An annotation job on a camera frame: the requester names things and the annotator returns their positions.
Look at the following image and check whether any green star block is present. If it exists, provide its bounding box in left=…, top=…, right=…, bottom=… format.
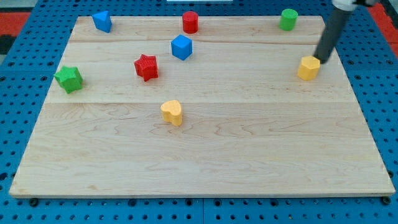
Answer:
left=54, top=66, right=83, bottom=94

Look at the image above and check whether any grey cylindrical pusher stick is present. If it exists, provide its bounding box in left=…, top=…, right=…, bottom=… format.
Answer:
left=313, top=6, right=352, bottom=64

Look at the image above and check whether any blue triangular block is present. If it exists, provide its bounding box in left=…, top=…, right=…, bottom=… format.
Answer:
left=91, top=11, right=112, bottom=33

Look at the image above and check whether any green cylinder block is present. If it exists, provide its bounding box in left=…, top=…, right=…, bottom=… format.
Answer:
left=279, top=8, right=299, bottom=31

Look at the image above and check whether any wooden board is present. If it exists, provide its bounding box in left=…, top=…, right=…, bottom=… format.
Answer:
left=9, top=16, right=396, bottom=198

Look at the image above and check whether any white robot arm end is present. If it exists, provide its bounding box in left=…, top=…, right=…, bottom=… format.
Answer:
left=331, top=0, right=380, bottom=11

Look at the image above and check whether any red star block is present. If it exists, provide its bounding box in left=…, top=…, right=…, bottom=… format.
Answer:
left=134, top=54, right=158, bottom=82

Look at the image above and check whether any yellow heart block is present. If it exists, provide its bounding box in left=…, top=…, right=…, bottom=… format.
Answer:
left=160, top=100, right=183, bottom=126

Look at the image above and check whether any red cylinder block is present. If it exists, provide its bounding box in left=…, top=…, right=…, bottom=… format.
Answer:
left=182, top=11, right=198, bottom=34

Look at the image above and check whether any yellow hexagon block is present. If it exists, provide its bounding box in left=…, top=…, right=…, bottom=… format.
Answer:
left=297, top=55, right=320, bottom=81

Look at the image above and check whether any blue cube block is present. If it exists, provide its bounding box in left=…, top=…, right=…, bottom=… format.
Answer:
left=171, top=35, right=193, bottom=60

